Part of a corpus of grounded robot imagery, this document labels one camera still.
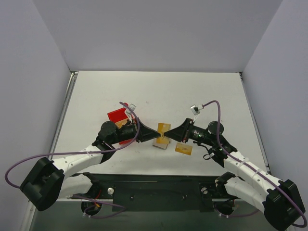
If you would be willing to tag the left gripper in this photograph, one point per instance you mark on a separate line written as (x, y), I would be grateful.
(139, 130)

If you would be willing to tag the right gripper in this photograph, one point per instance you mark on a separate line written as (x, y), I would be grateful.
(185, 130)

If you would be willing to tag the gold vip card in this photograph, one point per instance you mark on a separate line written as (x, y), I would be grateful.
(183, 148)
(162, 129)

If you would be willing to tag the beige leather card holder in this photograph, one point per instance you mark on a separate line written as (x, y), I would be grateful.
(160, 145)

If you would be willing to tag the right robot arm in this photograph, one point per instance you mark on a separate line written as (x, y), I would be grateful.
(278, 200)

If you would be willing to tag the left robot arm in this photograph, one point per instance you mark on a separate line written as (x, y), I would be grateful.
(44, 182)

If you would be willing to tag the gold card in bin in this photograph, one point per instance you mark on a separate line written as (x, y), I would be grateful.
(121, 123)

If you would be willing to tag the red plastic bin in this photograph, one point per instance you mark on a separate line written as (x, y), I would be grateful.
(117, 115)

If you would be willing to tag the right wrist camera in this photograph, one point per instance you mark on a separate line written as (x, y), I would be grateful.
(196, 109)

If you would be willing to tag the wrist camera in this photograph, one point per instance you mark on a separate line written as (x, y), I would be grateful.
(128, 110)
(196, 109)

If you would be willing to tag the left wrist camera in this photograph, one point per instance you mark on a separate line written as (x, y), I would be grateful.
(128, 110)

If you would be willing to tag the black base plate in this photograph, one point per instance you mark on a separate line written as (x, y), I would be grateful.
(147, 193)

